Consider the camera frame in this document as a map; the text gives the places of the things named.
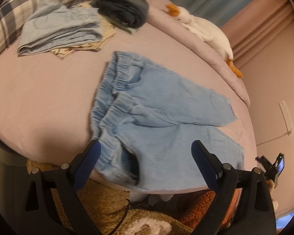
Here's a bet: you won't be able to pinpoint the light blue denim pants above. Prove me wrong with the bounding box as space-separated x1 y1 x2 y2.
89 51 245 192

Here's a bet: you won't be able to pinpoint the plaid pillow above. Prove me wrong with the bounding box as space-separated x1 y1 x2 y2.
0 0 98 65

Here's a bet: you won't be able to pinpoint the folded dark grey pants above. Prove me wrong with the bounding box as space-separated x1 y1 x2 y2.
92 0 149 29

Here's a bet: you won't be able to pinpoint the folded pale blue pants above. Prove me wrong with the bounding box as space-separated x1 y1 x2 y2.
17 1 104 57

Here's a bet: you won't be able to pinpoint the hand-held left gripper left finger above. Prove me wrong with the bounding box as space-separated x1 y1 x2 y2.
17 139 101 235

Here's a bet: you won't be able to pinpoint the black cord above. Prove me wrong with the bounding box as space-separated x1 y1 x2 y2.
107 198 132 235

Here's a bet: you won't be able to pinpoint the pink curtain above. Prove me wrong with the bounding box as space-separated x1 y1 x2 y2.
220 0 294 69

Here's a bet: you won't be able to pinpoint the grey bed base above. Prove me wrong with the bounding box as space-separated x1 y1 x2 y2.
0 131 30 235

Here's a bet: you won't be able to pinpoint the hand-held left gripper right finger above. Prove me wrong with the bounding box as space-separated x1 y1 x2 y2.
191 140 278 235

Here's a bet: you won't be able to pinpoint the yellow printed cloth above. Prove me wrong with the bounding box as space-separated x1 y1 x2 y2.
50 1 117 60

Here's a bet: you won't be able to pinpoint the brown fleece blanket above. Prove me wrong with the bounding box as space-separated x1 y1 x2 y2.
26 159 194 235

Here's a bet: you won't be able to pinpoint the white cable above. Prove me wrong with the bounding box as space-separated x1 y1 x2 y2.
256 132 291 147

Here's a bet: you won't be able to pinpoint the orange fleece cloth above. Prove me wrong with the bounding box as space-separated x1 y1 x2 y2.
178 188 241 229

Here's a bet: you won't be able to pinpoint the pink bed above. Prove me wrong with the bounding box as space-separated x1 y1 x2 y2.
0 0 258 194

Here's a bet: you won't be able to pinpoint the pink quilt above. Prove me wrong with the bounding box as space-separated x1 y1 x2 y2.
88 0 251 108

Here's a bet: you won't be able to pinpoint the white goose plush toy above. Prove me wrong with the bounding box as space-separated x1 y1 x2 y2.
165 4 244 79

